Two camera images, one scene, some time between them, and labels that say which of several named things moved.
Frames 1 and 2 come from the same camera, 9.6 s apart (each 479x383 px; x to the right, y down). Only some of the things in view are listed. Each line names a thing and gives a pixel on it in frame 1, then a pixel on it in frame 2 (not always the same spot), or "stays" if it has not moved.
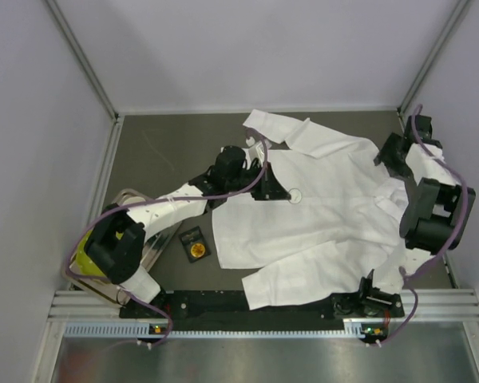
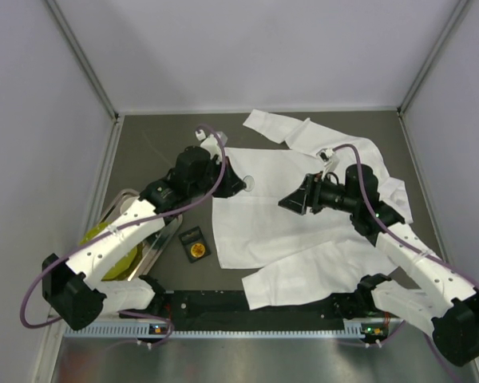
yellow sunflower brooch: (197, 250) stays
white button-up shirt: (342, 228) stays
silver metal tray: (152, 246) stays
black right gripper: (393, 155) -> (310, 195)
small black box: (191, 238) stays
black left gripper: (266, 183) -> (223, 177)
